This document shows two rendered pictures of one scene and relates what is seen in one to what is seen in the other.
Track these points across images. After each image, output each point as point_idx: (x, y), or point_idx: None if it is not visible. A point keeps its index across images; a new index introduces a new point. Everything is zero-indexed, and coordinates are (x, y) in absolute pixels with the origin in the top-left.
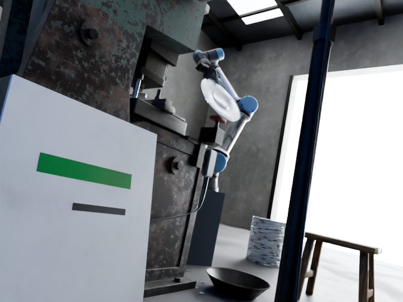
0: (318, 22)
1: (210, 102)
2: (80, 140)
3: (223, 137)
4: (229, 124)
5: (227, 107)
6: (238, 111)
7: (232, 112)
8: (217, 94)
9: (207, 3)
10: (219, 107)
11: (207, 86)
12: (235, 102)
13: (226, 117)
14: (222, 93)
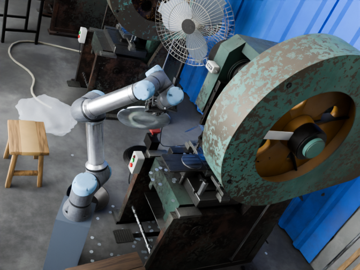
0: (179, 76)
1: (156, 126)
2: None
3: (145, 136)
4: (103, 135)
5: (135, 120)
6: (118, 115)
7: (128, 120)
8: (148, 117)
9: (211, 60)
10: (145, 125)
11: (162, 118)
12: (121, 110)
13: (136, 127)
14: (141, 112)
